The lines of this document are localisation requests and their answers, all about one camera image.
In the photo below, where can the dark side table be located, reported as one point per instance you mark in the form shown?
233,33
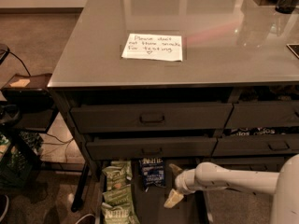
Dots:
32,97

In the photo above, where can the dark tablet on counter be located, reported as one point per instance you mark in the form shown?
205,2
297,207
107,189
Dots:
294,48

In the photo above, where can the grey cabinet counter unit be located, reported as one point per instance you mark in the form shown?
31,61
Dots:
234,51

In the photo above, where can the top left drawer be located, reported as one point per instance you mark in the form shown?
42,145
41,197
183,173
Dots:
150,117

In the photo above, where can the middle right drawer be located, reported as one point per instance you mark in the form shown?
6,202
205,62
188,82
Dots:
273,144

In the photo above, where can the green chip bag middle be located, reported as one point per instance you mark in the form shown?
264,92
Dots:
118,196

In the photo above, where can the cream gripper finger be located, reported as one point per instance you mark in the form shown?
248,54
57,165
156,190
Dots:
174,198
175,169

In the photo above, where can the white handwritten paper note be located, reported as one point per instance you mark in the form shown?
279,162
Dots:
153,47

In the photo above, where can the green chip bag back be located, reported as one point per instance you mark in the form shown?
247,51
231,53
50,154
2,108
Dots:
118,174

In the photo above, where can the middle left drawer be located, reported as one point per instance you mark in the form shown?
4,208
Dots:
135,148

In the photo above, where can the dark crate with snacks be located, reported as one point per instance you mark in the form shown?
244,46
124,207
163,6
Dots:
14,166

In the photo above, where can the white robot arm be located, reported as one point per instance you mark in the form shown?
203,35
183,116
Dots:
206,176

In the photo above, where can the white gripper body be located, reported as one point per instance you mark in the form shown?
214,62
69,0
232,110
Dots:
181,182

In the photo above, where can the open bottom left drawer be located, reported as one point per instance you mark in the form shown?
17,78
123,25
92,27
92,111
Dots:
149,205

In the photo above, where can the dark snack bags in drawer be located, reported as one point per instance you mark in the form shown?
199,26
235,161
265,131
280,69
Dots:
261,131

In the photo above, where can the blue Kettle chip bag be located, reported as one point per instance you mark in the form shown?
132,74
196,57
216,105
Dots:
152,171

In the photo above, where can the green Kettle chip bag front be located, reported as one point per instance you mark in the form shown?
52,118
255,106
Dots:
119,214

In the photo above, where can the top right drawer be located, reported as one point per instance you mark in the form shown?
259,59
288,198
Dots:
264,114

